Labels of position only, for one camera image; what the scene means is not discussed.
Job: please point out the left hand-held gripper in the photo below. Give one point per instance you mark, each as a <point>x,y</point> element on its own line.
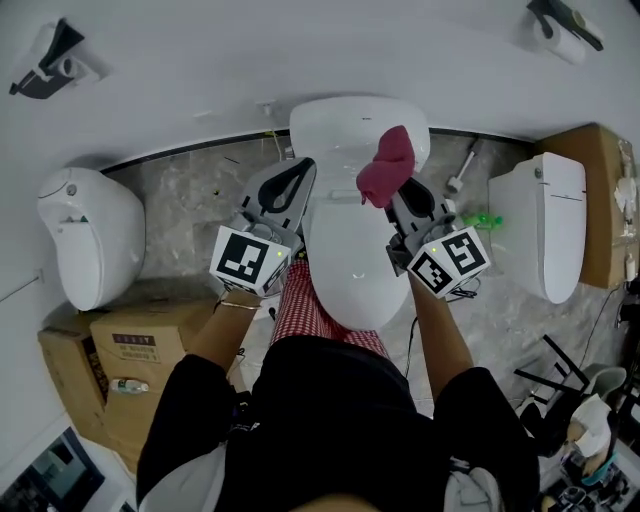
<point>240,260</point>

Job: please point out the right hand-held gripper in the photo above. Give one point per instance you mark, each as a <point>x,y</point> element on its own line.
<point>450,260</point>

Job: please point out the pink cloth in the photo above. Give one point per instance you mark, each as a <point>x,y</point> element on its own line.
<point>392,165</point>

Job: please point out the white tank toilet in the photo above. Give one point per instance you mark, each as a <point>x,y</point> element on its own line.
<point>355,250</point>

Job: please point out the person's left forearm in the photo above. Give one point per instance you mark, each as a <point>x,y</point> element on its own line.
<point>220,340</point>

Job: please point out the person's right forearm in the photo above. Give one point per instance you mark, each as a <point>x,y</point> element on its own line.
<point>442,350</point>

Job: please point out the white toilet brush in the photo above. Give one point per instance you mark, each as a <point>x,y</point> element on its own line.
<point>454,184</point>

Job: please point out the white tankless smart toilet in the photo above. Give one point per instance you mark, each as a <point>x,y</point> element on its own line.
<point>540,225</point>

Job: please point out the white egg-shaped toilet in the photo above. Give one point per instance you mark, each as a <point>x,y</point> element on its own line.
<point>95,240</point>

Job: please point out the green bottle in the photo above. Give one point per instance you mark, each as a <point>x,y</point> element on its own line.
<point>492,221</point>
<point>472,221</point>

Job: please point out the person's red checked trousers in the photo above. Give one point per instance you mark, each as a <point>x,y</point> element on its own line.
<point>300,310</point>

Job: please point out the tall brown cardboard box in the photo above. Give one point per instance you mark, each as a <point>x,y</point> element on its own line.
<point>600,200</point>

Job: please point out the labelled cardboard box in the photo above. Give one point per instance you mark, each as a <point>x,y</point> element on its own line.
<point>150,360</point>

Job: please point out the white gloves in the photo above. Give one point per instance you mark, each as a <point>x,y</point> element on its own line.
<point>626,192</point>

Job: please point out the small white roll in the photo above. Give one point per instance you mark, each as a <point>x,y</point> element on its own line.
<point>630,265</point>

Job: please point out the person's black top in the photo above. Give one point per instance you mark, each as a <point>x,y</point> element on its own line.
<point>335,430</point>

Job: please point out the clear plastic water bottle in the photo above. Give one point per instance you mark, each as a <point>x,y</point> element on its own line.
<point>129,386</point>

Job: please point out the black paper holder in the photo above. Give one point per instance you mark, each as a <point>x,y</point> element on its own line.
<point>547,12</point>

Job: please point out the thin white paper roll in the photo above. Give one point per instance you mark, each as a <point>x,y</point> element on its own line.
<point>80,67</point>

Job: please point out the grey chair with black legs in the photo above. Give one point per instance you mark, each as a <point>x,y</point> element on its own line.
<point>607,380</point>

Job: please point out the cardboard box with black band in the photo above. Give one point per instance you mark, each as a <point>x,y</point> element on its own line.
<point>65,380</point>

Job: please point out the cluttered equipment shelf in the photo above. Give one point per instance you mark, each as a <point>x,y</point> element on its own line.
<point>590,490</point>

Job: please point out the black framed glass cabinet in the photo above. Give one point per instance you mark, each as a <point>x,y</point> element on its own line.
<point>45,475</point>

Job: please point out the wall water valve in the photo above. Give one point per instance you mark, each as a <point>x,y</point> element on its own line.
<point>266,107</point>

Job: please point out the white wall socket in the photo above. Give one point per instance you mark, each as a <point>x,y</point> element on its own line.
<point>202,114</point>

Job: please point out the black wall valve bracket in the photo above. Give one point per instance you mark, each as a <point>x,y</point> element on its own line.
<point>55,55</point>

